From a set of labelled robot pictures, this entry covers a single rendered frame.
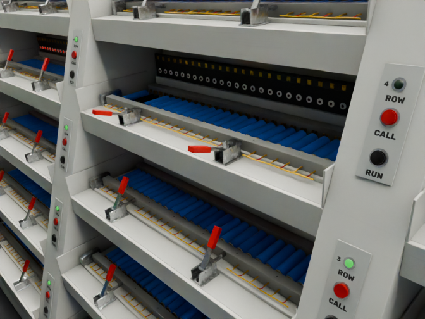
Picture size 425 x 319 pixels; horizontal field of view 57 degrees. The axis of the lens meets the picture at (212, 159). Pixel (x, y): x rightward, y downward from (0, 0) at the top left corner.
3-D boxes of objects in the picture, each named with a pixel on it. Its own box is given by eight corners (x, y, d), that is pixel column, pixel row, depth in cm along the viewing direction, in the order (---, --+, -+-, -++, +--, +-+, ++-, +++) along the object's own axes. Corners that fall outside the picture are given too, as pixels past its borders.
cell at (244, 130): (266, 130, 68) (241, 142, 64) (258, 128, 69) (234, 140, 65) (266, 120, 67) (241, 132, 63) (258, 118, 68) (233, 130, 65)
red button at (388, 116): (394, 126, 39) (398, 111, 39) (378, 123, 41) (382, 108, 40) (397, 126, 40) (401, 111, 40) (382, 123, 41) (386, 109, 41)
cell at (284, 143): (307, 142, 63) (283, 156, 59) (297, 139, 64) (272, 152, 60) (307, 131, 62) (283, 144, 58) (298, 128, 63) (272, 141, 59)
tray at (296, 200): (320, 239, 48) (325, 171, 44) (83, 130, 88) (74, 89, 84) (391, 178, 60) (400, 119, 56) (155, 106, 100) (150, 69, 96)
